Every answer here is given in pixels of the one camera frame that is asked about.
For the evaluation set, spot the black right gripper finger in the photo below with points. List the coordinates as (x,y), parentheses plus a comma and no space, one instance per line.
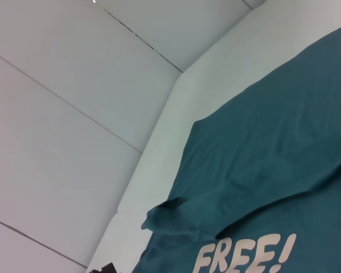
(103,269)

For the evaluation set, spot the teal blue t-shirt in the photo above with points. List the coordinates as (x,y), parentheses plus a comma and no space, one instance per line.
(258,156)

